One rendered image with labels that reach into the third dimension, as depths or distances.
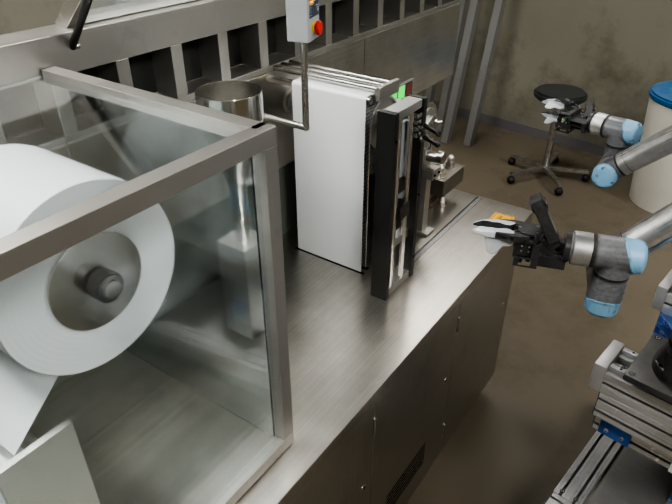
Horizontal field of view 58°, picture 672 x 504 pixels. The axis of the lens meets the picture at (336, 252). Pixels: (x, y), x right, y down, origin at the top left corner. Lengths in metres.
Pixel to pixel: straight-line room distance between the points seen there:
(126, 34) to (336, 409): 0.93
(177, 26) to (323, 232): 0.71
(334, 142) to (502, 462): 1.44
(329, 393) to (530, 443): 1.34
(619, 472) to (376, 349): 1.11
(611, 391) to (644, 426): 0.12
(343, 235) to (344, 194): 0.14
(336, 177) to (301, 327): 0.43
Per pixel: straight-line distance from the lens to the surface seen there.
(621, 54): 5.03
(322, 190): 1.75
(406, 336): 1.58
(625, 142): 2.17
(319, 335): 1.57
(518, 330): 3.12
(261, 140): 0.90
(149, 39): 1.46
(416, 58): 2.50
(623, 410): 1.90
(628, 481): 2.34
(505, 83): 5.45
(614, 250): 1.40
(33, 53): 1.31
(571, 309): 3.34
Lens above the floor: 1.92
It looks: 33 degrees down
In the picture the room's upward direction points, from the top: straight up
